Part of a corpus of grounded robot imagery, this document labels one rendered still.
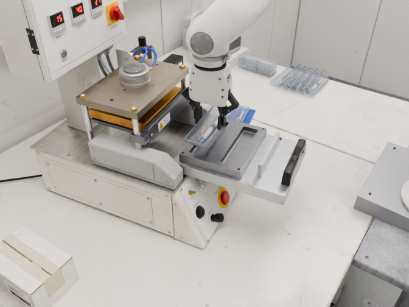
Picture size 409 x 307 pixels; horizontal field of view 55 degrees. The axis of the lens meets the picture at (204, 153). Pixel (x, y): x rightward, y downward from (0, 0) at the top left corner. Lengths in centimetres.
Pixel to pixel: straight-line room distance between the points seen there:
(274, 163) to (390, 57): 239
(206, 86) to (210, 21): 21
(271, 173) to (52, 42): 60
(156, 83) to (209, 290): 54
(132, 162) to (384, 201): 72
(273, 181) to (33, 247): 60
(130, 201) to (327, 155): 71
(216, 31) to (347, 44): 262
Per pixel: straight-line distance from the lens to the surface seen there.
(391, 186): 129
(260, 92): 176
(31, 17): 96
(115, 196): 111
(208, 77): 92
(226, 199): 115
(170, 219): 105
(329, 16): 334
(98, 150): 104
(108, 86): 106
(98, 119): 107
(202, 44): 79
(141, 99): 98
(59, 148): 118
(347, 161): 143
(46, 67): 101
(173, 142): 113
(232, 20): 77
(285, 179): 93
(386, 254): 117
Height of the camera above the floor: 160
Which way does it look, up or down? 38 degrees down
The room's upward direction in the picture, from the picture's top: straight up
